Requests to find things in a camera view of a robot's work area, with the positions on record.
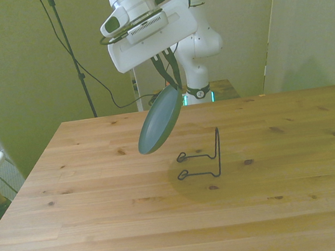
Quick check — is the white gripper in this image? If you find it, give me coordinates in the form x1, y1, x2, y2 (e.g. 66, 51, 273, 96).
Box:
102, 0, 204, 97

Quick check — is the blue round plate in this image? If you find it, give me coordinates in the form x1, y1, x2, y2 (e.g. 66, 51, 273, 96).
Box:
131, 84, 189, 156

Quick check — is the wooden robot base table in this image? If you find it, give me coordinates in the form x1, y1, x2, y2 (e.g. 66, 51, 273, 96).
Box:
150, 78, 241, 110

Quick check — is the black tripod stand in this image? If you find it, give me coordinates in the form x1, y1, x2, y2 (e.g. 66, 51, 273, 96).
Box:
46, 0, 99, 122

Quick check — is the white partition panel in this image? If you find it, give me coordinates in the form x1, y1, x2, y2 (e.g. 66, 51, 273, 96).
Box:
251, 0, 335, 96

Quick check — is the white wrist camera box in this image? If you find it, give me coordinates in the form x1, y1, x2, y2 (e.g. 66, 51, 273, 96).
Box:
97, 0, 171, 48

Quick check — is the black tripod cable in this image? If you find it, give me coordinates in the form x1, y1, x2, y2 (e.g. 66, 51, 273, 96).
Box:
37, 0, 158, 117

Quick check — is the black wire plate stand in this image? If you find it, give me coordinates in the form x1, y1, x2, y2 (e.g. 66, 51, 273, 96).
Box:
173, 127, 225, 182

